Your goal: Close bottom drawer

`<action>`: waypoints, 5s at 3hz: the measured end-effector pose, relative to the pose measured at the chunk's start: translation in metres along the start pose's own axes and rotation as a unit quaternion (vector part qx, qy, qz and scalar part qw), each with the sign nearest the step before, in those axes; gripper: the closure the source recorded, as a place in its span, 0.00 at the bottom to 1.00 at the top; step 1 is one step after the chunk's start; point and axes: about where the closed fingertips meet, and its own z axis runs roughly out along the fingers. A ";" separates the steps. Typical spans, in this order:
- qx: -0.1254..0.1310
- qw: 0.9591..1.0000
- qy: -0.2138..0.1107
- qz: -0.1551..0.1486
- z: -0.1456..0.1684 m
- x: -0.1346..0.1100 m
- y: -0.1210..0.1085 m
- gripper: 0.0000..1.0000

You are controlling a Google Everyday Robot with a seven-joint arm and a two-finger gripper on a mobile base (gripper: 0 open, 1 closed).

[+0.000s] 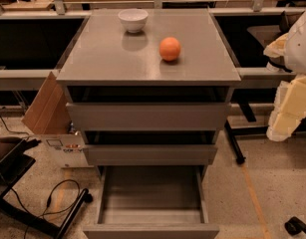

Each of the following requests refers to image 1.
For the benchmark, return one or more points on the cream foam padded gripper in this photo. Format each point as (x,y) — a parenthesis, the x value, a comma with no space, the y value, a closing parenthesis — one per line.
(300,47)

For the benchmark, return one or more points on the grey bottom drawer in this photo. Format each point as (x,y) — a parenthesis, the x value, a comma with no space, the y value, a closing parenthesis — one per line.
(151,202)

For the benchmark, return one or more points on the grey drawer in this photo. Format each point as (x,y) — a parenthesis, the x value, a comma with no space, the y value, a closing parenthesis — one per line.
(148,116)
(151,202)
(174,154)

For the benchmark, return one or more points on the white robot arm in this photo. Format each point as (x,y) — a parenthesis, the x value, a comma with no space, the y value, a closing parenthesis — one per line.
(290,100)

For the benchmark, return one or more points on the grey drawer cabinet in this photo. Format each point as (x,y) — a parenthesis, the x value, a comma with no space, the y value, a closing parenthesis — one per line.
(110,66)

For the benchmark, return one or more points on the grey middle drawer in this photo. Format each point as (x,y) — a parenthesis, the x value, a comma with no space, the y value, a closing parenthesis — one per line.
(174,154)

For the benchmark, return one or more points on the grey top drawer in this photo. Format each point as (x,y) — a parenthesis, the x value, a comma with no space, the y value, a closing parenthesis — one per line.
(148,116)

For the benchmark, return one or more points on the black caster bottom right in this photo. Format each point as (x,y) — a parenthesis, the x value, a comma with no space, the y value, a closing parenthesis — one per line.
(294,226)

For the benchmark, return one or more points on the orange ball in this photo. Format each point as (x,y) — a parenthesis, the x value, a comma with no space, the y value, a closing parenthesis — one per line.
(169,49)

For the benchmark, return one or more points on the white ceramic bowl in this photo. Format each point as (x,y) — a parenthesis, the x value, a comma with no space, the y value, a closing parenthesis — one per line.
(133,20)

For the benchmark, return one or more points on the white printed box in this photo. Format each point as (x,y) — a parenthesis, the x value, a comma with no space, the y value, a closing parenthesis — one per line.
(66,149)

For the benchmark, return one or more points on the brown cardboard box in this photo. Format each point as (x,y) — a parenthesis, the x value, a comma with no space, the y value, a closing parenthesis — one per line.
(48,114)

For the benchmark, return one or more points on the black table leg frame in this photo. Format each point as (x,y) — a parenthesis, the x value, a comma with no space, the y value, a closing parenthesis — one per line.
(249,110)

